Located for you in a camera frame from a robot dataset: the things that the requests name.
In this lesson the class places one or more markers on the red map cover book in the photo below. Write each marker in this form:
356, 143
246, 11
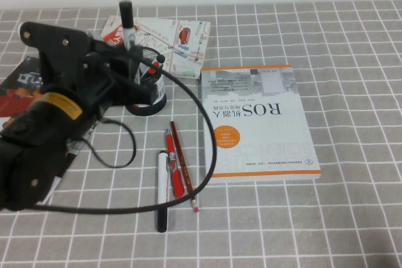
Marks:
188, 48

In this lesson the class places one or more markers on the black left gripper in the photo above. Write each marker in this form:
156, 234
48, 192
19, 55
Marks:
103, 86

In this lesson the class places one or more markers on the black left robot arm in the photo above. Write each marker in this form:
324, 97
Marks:
31, 155

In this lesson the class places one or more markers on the grey checked tablecloth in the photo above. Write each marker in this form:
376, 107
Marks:
282, 233

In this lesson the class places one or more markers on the white marker black end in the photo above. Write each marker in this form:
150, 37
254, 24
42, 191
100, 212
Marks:
162, 174

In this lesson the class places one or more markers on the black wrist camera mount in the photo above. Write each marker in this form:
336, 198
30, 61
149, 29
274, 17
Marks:
53, 39

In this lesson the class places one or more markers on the red ballpoint pen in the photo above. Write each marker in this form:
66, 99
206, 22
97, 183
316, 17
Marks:
172, 155

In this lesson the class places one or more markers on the dark red pencil with eraser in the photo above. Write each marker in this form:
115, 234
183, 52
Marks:
180, 152

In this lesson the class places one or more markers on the black mesh pen holder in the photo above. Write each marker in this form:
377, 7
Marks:
147, 110

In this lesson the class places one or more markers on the grey pen red band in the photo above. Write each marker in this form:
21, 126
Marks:
147, 71

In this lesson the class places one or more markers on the plain white brochure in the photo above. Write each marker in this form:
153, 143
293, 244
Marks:
51, 191

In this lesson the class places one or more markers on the white orange ROS book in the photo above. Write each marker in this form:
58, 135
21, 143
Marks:
260, 123

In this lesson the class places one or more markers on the black cap white marker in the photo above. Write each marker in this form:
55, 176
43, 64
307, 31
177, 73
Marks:
126, 13

